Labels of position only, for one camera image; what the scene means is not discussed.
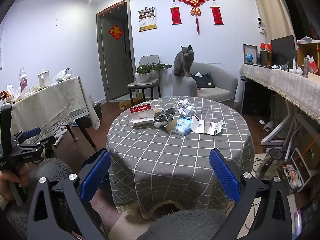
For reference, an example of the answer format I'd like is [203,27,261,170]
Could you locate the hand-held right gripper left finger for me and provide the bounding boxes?
[26,148,112,240]

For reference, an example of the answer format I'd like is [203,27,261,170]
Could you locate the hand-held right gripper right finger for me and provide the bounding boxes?
[209,148,293,240]

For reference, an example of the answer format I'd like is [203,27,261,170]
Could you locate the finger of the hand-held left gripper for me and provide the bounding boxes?
[19,135,56,153]
[11,127,42,145]

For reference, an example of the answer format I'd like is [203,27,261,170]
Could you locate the white cardboard box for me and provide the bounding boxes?
[204,109,223,136]

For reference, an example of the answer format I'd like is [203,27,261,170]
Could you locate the white card packaging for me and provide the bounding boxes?
[190,114,206,133]

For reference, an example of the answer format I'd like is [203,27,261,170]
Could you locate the plastic bottles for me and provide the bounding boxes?
[171,117,194,136]

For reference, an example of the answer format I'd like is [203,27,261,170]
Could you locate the brown tape roll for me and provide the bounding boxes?
[164,117,178,133]

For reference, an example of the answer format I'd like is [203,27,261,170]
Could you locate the white paper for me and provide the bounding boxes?
[179,106,198,118]

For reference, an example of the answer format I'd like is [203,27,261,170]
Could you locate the red and white card package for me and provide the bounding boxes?
[129,104,156,125]

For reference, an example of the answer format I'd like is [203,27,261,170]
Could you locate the black and white device box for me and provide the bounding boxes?
[153,107,176,128]

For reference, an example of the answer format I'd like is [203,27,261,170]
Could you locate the person's left hand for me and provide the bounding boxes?
[0,164,30,200]

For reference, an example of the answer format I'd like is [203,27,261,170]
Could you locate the person's grey fleece left leg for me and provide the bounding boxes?
[5,158,75,230]

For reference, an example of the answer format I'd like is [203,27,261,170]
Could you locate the person's grey fleece leg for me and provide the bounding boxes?
[5,158,75,230]
[147,209,238,240]

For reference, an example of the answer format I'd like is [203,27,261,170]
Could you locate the dining table beige tablecloth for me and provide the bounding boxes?
[0,76,101,153]

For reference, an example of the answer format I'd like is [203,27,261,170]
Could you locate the crumpled clear plastic bag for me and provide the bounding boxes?
[5,84,22,103]

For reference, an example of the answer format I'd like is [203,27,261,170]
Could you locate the glass electric kettle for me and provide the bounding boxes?
[255,148,284,180]

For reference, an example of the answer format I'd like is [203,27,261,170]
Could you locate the clear bottle purple label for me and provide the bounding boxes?
[19,67,29,94]

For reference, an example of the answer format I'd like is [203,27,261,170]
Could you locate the round table grey checkered tablecloth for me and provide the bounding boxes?
[106,95,255,218]

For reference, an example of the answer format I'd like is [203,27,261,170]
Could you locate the white pitcher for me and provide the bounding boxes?
[37,69,50,88]

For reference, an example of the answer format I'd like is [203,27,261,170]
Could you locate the beige floor mat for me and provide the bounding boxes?
[109,204,153,240]

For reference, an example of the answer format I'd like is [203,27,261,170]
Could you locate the person's grey fleece right leg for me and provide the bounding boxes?
[147,209,238,240]

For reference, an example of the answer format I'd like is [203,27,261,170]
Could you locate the white plastic bag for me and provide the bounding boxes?
[51,68,73,85]

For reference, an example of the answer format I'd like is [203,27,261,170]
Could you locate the flat cardboard box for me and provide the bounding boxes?
[119,97,143,110]

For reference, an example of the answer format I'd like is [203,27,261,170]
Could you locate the white power strip box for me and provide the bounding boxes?
[284,147,316,193]

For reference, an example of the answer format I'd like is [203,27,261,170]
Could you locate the grey armchair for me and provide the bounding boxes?
[172,62,238,105]

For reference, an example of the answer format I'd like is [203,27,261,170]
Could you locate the black handbag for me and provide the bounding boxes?
[192,73,215,88]

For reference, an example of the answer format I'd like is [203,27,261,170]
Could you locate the grey dining chair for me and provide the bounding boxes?
[127,55,162,105]

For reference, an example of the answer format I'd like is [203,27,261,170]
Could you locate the grey door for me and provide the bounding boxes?
[96,0,135,103]

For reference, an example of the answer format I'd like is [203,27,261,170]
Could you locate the potted plant white pot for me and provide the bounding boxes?
[149,63,173,79]
[135,65,152,83]

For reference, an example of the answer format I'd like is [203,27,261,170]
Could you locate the long desk beige cloth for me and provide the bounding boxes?
[240,64,320,123]

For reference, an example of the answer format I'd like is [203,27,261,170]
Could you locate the grey cat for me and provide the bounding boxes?
[173,45,193,77]

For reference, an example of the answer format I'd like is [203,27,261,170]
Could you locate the red diamond door decoration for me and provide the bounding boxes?
[109,25,124,40]

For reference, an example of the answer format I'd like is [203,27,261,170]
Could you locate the black monitor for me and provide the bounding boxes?
[271,35,297,67]

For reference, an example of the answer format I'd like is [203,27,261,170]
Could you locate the red hanging scroll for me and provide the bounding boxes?
[170,1,181,25]
[210,0,224,25]

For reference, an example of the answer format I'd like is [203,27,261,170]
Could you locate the beige curtain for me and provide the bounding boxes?
[250,0,295,45]

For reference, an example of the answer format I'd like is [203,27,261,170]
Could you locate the picture frame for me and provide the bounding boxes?
[243,44,258,64]

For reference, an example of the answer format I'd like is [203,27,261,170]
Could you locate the wall calendar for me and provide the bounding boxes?
[138,7,157,32]

